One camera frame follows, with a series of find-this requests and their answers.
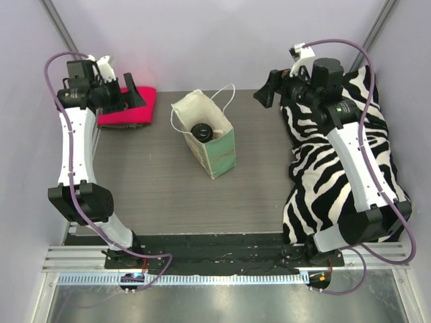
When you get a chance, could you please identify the printed paper gift bag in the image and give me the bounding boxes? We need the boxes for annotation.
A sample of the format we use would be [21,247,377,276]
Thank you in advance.
[170,83,236,180]

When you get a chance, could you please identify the zebra striped blanket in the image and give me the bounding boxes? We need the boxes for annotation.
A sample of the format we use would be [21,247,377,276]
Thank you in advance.
[280,65,412,244]

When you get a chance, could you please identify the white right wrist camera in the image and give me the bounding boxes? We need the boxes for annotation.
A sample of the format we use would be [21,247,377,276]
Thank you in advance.
[289,43,315,77]

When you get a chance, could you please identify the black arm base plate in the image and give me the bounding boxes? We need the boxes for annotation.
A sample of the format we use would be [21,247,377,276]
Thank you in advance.
[104,233,345,276]

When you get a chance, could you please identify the aluminium frame rail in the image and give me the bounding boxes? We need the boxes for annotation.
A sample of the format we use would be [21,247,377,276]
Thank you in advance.
[42,244,398,286]

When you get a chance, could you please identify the black plastic cup lid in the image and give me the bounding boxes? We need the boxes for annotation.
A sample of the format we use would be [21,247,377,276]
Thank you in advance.
[191,122,213,143]

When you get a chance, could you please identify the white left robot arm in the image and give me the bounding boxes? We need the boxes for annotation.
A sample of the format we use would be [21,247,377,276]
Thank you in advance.
[48,56,143,268]

